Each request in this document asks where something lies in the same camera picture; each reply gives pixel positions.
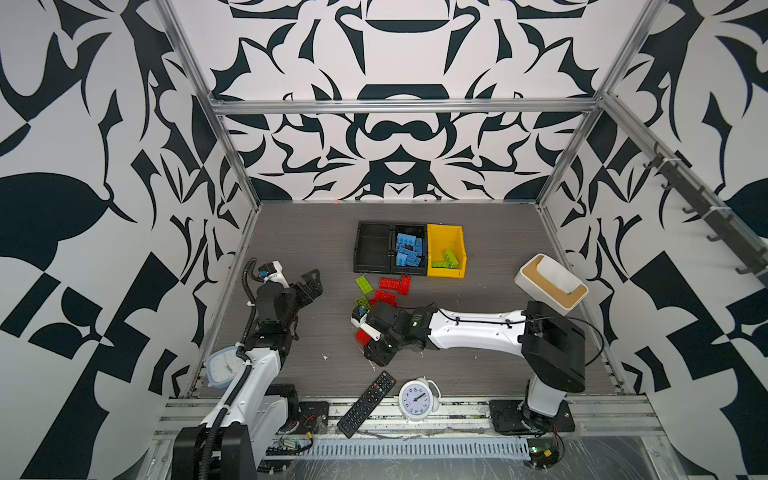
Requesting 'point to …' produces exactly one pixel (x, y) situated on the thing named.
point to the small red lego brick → (363, 337)
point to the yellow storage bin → (440, 237)
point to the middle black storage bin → (417, 230)
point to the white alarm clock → (418, 398)
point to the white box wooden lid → (547, 281)
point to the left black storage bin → (372, 251)
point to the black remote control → (366, 404)
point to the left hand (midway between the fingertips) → (305, 272)
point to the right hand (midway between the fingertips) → (369, 348)
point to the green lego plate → (364, 284)
